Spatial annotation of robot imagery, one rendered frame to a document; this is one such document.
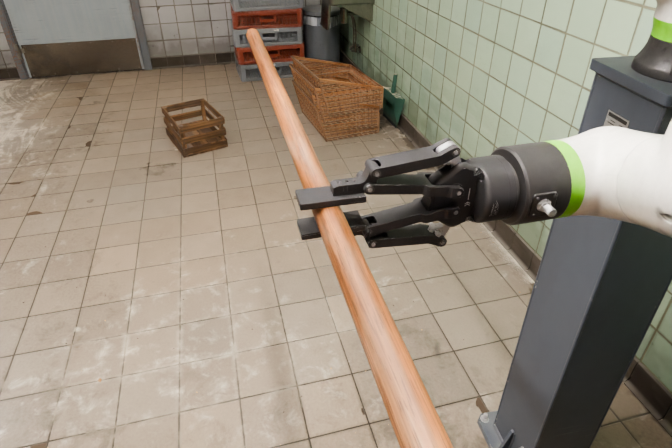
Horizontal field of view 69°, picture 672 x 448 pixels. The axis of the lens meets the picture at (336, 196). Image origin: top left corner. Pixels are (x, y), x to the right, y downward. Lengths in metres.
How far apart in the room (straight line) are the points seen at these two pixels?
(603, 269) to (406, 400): 0.84
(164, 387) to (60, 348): 0.48
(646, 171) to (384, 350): 0.33
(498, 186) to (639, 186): 0.13
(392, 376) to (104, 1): 4.84
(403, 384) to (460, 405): 1.50
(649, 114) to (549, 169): 0.45
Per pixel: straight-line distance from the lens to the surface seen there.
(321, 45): 4.66
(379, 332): 0.37
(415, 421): 0.33
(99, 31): 5.12
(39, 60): 5.30
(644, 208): 0.57
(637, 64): 1.06
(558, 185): 0.58
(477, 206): 0.57
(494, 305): 2.20
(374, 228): 0.54
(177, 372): 1.96
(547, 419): 1.49
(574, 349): 1.29
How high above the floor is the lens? 1.48
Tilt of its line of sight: 32 degrees down
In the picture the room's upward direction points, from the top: straight up
